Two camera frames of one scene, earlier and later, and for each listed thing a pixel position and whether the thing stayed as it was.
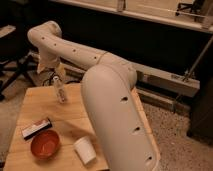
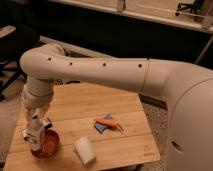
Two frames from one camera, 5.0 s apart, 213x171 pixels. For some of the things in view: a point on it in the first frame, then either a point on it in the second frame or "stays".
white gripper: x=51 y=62 → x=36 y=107
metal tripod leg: x=197 y=58 stays
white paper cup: x=85 y=149 stays
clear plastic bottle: x=59 y=88 → x=34 y=136
